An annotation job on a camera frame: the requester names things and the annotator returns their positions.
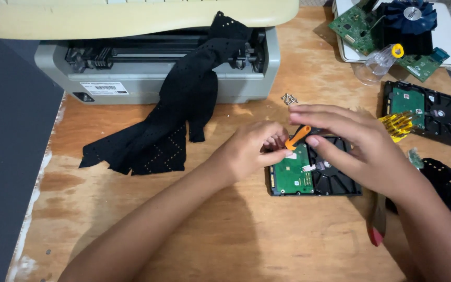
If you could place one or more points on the black hard drive green board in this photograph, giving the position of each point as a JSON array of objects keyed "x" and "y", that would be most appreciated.
[
  {"x": 441, "y": 117},
  {"x": 294, "y": 176}
]

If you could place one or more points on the pile of small screws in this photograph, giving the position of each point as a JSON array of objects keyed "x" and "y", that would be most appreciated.
[{"x": 289, "y": 99}]

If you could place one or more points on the person's right hand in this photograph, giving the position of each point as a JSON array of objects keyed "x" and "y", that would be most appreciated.
[{"x": 366, "y": 156}]

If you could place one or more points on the tiny green board fragment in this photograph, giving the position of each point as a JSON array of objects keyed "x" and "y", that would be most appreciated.
[{"x": 415, "y": 158}]

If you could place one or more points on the large black perforated cloth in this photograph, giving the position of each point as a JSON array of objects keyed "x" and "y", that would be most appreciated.
[{"x": 186, "y": 98}]

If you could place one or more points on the grey dot matrix printer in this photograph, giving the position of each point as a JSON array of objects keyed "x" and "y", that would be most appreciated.
[{"x": 139, "y": 74}]

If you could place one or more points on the cream plastic printer cover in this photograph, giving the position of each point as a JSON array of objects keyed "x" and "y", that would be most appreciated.
[{"x": 92, "y": 17}]

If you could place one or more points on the person's left hand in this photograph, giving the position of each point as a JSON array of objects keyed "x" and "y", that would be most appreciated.
[{"x": 245, "y": 152}]

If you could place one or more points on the orange black screwdriver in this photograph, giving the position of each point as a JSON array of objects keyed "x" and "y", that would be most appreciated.
[{"x": 298, "y": 137}]

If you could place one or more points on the graphics card with blue fan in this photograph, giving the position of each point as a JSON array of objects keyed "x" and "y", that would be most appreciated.
[{"x": 409, "y": 23}]

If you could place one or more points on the yellow screwdriver bit holder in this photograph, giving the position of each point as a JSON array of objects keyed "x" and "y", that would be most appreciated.
[{"x": 397, "y": 125}]

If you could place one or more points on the small green circuit board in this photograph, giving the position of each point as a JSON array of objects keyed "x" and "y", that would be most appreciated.
[{"x": 423, "y": 64}]

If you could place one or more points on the dark grey board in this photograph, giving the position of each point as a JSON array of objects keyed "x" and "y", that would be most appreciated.
[{"x": 6, "y": 156}]

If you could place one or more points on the large green circuit board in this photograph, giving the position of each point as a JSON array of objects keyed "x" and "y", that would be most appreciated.
[{"x": 352, "y": 29}]

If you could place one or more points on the white flat device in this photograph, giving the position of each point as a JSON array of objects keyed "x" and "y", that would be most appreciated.
[{"x": 450, "y": 43}]

